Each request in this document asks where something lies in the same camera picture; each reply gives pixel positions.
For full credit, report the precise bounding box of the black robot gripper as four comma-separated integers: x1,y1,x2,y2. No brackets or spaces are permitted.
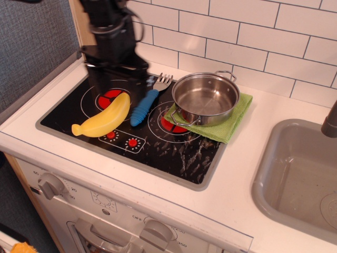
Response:
81,20,148,94

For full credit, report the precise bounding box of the yellow plastic toy banana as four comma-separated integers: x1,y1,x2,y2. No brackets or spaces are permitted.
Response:
71,93,131,138

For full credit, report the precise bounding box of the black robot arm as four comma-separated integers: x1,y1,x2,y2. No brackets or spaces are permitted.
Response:
81,1,148,96

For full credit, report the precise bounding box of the black toy stovetop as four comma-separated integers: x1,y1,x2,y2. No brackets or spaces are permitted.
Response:
36,74,226,191

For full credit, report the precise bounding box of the stainless steel pot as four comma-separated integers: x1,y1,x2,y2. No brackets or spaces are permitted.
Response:
171,71,240,127

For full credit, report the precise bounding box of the green microfiber cloth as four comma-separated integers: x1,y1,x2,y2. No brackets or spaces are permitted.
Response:
164,93,253,143

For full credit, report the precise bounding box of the grey timer knob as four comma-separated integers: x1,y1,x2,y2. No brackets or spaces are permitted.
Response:
38,173,65,200

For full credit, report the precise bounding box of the white toy oven front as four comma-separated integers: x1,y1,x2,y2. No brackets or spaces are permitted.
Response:
17,160,252,252

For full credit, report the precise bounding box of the grey oven temperature knob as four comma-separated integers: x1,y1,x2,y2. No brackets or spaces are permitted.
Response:
140,220,173,251

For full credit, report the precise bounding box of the orange plush object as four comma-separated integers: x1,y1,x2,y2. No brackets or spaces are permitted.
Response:
10,242,37,253

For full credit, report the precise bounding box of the grey plastic sink basin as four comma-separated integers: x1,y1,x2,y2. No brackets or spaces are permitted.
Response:
252,119,336,244

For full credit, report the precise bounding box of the grey faucet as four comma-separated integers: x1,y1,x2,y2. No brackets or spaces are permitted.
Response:
321,101,337,138

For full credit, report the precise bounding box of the blue handled toy fork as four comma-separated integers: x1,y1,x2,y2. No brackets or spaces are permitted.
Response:
130,73,173,127

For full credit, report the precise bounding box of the grey oven door handle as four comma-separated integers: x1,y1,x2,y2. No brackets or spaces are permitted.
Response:
74,219,145,252

